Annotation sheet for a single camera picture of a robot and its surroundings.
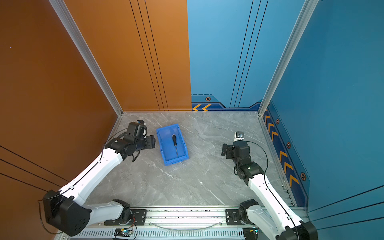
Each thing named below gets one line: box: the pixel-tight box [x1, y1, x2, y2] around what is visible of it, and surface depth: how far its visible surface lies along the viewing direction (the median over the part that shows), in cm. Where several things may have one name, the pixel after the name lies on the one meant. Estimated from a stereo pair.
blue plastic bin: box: [156, 123, 189, 167], surface depth 101 cm
